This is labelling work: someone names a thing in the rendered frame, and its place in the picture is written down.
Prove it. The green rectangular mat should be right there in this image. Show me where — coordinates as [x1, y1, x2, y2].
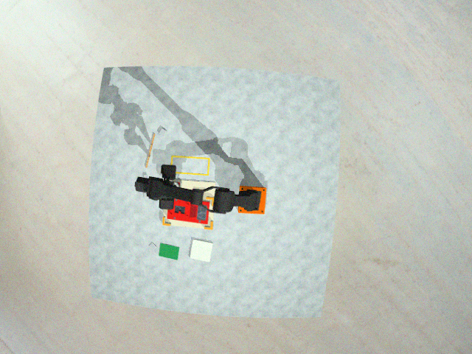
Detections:
[159, 243, 179, 260]

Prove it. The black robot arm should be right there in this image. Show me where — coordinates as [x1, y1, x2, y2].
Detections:
[134, 176, 262, 215]

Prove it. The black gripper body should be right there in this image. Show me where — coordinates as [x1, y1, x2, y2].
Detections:
[159, 164, 176, 210]

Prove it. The white square pad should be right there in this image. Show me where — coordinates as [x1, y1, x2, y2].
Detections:
[190, 239, 213, 262]

